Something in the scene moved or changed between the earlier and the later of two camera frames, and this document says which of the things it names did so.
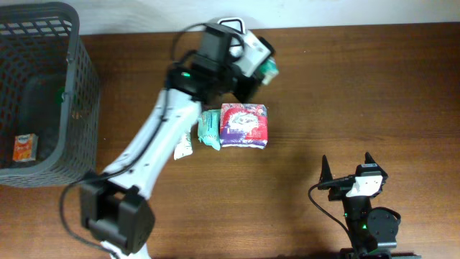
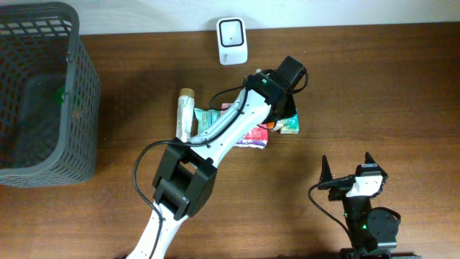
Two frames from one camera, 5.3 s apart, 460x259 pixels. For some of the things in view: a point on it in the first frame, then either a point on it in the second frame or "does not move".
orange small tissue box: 25,147 to 271,124
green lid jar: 57,96 does not move
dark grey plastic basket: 49,97 does not move
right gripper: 342,192 does not move
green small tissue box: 269,70 to 288,125
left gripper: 244,83 to 286,116
